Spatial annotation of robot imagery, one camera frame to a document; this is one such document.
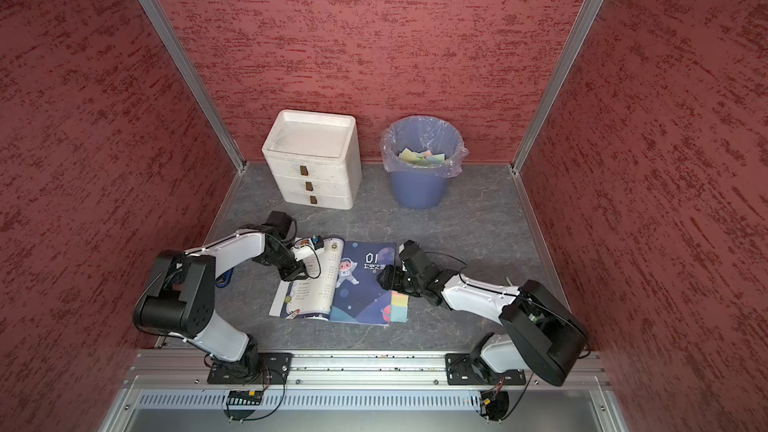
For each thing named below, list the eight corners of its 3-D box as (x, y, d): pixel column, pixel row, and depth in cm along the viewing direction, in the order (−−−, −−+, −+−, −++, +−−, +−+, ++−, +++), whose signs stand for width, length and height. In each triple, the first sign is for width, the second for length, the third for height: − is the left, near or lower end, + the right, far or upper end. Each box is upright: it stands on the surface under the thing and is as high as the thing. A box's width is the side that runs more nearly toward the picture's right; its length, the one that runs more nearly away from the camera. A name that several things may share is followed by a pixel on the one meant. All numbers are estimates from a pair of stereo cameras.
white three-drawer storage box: (282, 209, 108) (257, 158, 88) (296, 162, 124) (277, 110, 104) (357, 209, 109) (350, 159, 88) (362, 163, 124) (356, 110, 104)
